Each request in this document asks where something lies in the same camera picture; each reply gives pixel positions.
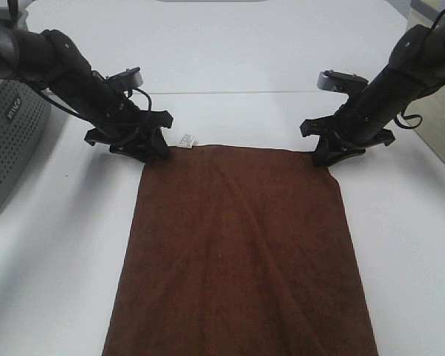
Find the brown towel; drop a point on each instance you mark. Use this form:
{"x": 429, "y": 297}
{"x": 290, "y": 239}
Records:
{"x": 239, "y": 251}

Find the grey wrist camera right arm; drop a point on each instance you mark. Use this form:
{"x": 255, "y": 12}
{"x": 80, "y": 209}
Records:
{"x": 338, "y": 82}

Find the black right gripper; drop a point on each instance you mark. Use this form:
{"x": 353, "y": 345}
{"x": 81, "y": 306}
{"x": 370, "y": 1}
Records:
{"x": 360, "y": 122}

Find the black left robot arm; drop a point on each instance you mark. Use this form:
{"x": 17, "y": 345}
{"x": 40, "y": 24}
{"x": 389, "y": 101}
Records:
{"x": 50, "y": 60}

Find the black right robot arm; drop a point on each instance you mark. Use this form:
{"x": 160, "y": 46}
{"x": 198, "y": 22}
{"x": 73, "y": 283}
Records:
{"x": 402, "y": 59}

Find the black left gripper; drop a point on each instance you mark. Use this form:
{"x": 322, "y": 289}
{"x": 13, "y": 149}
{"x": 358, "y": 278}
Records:
{"x": 117, "y": 121}

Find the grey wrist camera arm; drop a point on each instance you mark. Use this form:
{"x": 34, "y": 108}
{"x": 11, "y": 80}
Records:
{"x": 338, "y": 82}
{"x": 127, "y": 80}

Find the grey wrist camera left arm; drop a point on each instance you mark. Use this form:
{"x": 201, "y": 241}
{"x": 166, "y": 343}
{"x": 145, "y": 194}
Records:
{"x": 127, "y": 80}

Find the grey perforated plastic basket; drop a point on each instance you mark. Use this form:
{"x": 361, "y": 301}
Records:
{"x": 23, "y": 118}

